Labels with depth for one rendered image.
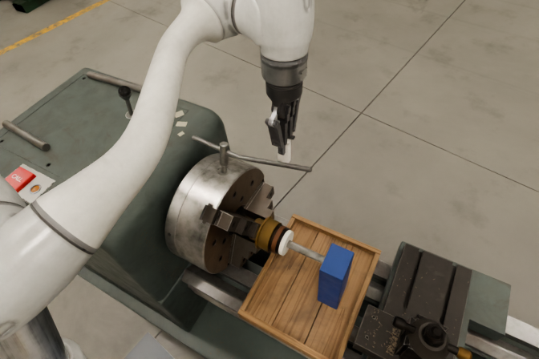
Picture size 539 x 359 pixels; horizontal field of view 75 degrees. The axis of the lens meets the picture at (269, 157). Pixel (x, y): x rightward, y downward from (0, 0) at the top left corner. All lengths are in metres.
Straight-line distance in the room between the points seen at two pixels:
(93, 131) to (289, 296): 0.74
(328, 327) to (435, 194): 1.56
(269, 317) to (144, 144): 0.72
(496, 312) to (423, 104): 2.09
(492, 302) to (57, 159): 1.23
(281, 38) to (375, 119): 2.24
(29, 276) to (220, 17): 0.49
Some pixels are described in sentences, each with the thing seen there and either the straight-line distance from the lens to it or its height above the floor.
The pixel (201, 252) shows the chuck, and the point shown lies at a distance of 0.91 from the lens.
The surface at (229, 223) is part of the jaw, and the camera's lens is 0.87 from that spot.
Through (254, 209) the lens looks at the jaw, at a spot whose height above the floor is 1.10.
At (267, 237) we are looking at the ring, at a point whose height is 1.11.
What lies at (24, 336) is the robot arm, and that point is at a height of 1.28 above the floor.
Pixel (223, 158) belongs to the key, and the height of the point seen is 1.28.
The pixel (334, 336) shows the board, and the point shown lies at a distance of 1.09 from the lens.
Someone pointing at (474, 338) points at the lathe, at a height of 0.86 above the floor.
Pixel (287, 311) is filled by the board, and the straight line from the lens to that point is 1.10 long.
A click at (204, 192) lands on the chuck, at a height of 1.23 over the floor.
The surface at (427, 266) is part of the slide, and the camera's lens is 1.11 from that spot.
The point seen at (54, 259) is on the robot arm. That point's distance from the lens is 0.50.
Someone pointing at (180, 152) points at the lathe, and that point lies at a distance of 0.98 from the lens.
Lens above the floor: 1.94
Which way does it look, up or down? 50 degrees down
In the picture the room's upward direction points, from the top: 7 degrees counter-clockwise
